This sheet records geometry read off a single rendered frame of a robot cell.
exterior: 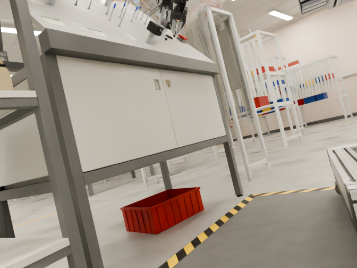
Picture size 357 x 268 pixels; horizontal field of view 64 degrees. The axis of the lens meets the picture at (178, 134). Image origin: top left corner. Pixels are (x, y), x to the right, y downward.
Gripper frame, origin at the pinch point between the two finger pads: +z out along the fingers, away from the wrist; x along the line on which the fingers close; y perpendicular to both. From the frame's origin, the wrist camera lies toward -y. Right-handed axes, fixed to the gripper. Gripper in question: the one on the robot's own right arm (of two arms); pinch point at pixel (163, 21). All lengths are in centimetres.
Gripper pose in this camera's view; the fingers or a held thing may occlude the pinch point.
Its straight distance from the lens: 188.1
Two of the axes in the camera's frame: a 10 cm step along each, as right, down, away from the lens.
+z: -2.0, 9.7, 1.4
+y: -6.8, -2.4, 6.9
